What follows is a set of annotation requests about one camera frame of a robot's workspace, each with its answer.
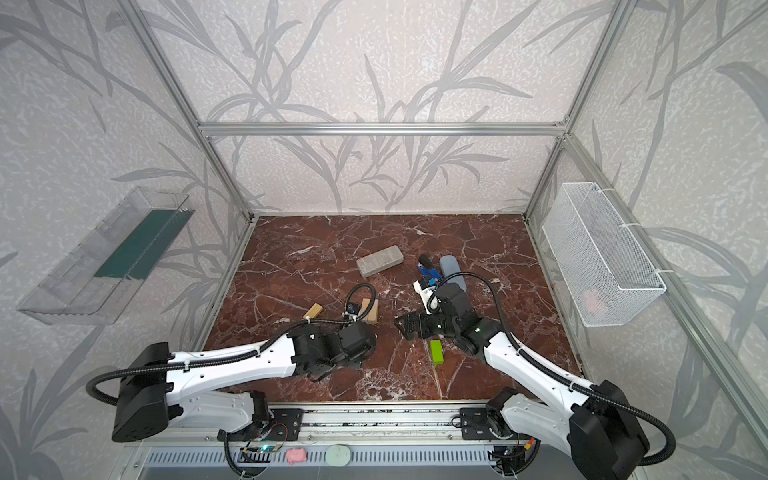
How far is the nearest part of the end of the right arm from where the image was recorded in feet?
1.93

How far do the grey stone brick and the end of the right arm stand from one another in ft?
1.10

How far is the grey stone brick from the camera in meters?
1.04
